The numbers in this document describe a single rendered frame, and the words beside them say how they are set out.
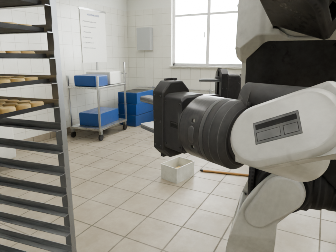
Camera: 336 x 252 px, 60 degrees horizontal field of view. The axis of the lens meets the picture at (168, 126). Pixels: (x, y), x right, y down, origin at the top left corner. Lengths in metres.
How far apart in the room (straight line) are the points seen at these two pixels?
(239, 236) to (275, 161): 0.45
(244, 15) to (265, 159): 0.35
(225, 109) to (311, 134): 0.11
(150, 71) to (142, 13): 1.11
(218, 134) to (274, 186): 0.32
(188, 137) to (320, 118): 0.16
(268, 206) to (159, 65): 5.26
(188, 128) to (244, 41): 0.25
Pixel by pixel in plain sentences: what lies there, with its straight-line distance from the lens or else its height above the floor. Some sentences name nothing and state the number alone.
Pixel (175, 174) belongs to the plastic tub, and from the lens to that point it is 2.90.
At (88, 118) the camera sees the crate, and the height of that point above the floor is 0.31.
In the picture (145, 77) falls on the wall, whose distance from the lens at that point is 5.98.
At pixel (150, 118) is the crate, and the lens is 5.56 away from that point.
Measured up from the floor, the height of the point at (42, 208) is 0.59.
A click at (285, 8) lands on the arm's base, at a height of 1.29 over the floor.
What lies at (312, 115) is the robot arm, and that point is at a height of 1.18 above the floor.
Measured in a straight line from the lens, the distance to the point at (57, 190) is 1.31.
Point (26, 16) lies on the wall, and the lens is 4.57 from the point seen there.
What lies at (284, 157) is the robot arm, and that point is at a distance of 0.28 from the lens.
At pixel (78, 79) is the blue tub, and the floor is 0.90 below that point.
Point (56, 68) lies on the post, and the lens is 1.17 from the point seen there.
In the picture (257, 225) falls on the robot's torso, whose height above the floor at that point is 0.87.
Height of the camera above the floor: 1.22
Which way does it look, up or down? 13 degrees down
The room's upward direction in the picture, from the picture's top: straight up
